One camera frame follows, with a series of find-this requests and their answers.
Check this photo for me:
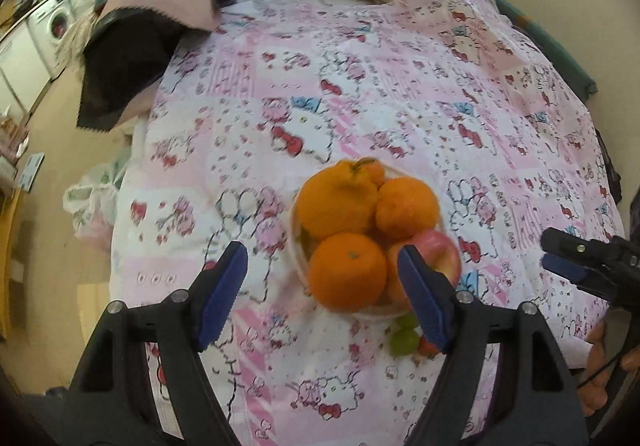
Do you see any green lime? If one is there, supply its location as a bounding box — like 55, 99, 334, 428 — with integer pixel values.
388, 328, 421, 357
395, 312, 419, 329

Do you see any red apple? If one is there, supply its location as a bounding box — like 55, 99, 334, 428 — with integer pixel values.
386, 229, 462, 307

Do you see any large round orange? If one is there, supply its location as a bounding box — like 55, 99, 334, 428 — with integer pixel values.
307, 233, 387, 313

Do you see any person's right hand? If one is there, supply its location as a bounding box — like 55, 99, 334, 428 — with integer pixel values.
578, 322, 610, 417

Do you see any green bed edge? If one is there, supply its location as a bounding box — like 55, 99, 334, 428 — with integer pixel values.
495, 0, 598, 103

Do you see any round mandarin orange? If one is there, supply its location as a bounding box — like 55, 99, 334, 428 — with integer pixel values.
375, 177, 440, 240

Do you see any white plastic bag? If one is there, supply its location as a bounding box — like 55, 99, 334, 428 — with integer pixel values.
63, 146, 131, 252

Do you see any bumpy dekopon orange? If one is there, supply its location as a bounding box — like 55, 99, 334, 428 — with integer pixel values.
295, 157, 385, 240

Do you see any pink cartoon bed sheet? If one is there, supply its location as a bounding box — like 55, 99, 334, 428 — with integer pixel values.
111, 0, 623, 445

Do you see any white washing machine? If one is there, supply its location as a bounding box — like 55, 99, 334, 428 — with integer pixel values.
27, 0, 75, 80

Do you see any black and pink cloth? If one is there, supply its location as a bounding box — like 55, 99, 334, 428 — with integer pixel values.
76, 0, 235, 132

